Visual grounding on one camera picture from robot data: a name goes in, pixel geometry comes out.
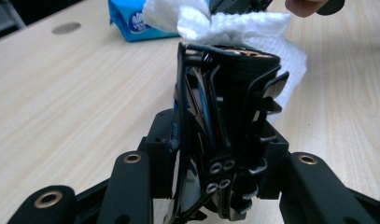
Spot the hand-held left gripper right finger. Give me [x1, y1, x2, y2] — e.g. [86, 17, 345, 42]
[256, 119, 292, 201]

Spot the blue toy car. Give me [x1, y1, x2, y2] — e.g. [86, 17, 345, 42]
[168, 41, 290, 224]

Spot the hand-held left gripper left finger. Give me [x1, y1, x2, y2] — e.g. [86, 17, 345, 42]
[137, 107, 181, 200]

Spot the blue wet wipes pack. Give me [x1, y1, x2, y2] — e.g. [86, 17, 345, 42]
[107, 0, 183, 43]

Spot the white wet wipe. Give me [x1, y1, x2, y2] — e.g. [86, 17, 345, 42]
[142, 0, 309, 123]

